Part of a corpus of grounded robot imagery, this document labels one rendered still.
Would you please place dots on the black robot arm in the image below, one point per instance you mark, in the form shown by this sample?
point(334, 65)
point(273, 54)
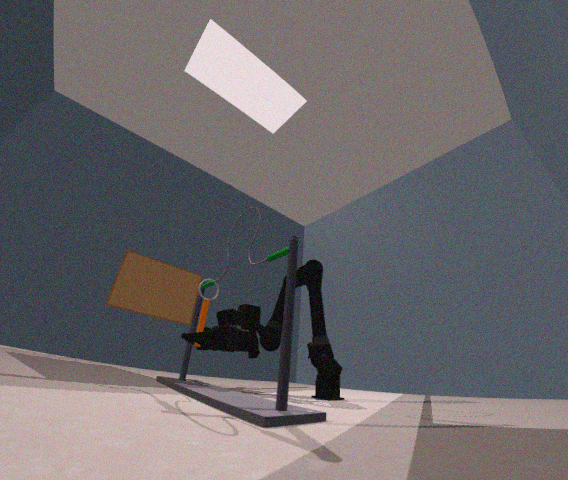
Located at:
point(320, 352)

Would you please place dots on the orange handle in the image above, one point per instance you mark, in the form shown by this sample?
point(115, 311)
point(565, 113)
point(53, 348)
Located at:
point(205, 305)

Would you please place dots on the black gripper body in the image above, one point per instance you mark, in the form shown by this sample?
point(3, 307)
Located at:
point(231, 340)

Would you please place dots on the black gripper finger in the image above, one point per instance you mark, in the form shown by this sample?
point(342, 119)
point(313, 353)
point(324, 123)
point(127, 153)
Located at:
point(192, 342)
point(208, 339)

